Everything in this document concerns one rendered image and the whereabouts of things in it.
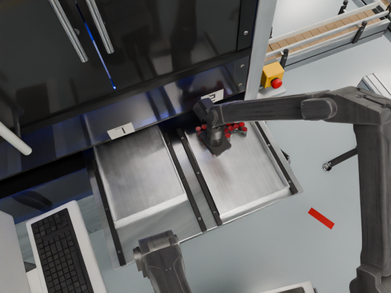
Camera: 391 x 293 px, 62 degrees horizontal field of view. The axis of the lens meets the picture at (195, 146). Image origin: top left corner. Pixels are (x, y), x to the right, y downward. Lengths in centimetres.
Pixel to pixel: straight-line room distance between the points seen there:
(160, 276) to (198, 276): 143
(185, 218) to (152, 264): 57
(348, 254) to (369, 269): 139
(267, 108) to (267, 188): 45
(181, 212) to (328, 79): 180
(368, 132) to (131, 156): 85
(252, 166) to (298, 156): 107
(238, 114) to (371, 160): 36
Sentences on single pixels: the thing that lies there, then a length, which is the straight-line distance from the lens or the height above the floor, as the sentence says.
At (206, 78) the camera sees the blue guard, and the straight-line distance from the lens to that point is 107.
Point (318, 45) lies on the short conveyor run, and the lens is 151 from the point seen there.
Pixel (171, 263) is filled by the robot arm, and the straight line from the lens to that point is 57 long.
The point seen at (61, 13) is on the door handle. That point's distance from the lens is 70.
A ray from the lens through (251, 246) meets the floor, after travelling 202.
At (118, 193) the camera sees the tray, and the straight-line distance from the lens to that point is 120.
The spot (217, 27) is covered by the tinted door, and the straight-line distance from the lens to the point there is 94.
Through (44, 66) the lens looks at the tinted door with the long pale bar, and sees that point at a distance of 88.
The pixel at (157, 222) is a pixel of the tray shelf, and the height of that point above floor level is 88.
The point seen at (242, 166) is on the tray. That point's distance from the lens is 120.
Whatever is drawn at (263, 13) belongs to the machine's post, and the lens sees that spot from 98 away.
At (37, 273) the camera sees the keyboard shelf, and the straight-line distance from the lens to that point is 134.
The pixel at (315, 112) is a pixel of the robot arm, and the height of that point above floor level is 144.
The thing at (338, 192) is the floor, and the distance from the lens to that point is 223.
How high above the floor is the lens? 198
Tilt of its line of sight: 64 degrees down
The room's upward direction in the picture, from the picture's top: 7 degrees counter-clockwise
